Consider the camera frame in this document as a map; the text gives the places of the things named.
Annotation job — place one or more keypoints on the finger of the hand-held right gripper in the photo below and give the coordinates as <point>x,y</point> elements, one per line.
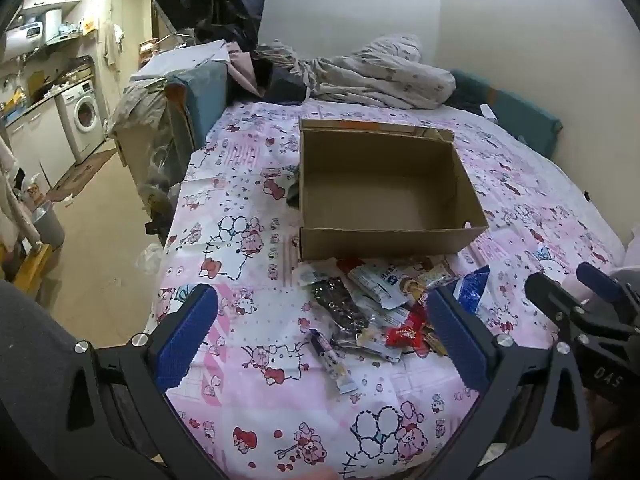
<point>547,295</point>
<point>600,282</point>

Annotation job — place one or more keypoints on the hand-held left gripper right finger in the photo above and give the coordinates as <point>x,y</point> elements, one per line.
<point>460,345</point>

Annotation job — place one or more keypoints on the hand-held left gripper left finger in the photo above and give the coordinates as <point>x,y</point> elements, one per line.
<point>187,335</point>

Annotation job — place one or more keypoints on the blue and white snack packet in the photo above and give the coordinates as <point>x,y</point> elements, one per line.
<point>472,290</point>

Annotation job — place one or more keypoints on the red and white snack packet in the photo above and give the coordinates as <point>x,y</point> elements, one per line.
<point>402,332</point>

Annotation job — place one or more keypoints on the beige snack packet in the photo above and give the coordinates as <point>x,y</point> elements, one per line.
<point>437,272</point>

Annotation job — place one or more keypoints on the dark brown snack packet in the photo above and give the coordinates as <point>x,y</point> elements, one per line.
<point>337,307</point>

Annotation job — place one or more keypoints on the cardboard box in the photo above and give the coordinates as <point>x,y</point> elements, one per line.
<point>380,185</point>

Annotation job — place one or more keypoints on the grey white snack packet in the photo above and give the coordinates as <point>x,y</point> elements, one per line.
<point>382,316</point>

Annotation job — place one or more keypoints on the white plastic bag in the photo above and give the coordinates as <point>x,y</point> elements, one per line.
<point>150,258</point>

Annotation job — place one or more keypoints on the thin white purple snack stick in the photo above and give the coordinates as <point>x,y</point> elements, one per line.
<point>332,365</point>

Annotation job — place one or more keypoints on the clear white snack packet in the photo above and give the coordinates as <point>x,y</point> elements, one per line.
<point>312,275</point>

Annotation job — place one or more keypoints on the pink cartoon printed bed sheet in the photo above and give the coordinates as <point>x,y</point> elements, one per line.
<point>250,210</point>

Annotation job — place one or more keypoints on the small dark cloth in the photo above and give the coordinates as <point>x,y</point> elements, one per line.
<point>292,195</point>

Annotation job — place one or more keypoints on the grey trash bin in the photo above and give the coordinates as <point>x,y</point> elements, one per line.
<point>49,225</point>

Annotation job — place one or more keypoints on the teal bed cushion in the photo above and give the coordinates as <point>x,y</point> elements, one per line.
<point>205,95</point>
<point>520,110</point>

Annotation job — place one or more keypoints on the patterned floor rug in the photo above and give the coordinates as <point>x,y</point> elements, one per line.
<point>85,172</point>

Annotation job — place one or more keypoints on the plastic covered pile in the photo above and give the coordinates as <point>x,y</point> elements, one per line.
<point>145,110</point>

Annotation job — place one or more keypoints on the white washing machine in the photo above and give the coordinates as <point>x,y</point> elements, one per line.
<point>85,115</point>

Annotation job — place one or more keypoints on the white kitchen base cabinet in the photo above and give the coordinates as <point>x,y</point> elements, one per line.
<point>40,135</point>

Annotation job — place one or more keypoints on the dark cloth heap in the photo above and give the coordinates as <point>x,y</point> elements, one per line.
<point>285,85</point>

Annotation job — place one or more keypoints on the crumpled printed duvet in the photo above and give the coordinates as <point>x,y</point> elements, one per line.
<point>380,75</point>

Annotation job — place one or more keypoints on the white flat board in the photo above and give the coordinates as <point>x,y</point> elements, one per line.
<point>185,57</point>

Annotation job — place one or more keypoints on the hanging white towel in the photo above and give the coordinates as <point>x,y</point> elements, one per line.
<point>112,45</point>

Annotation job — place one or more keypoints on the white water heater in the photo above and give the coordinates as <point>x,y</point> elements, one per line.
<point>30,30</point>

